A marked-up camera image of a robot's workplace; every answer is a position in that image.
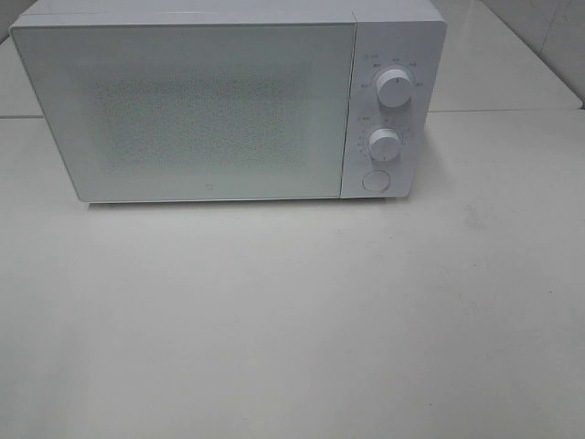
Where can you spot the round white door button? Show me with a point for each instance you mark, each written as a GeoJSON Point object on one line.
{"type": "Point", "coordinates": [377, 181]}

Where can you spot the white microwave knob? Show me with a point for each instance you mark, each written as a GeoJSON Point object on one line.
{"type": "Point", "coordinates": [384, 145]}
{"type": "Point", "coordinates": [394, 87]}

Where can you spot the white microwave door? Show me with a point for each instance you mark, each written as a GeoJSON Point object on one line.
{"type": "Point", "coordinates": [193, 113]}

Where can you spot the white microwave oven body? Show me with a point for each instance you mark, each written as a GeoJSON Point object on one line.
{"type": "Point", "coordinates": [408, 34]}

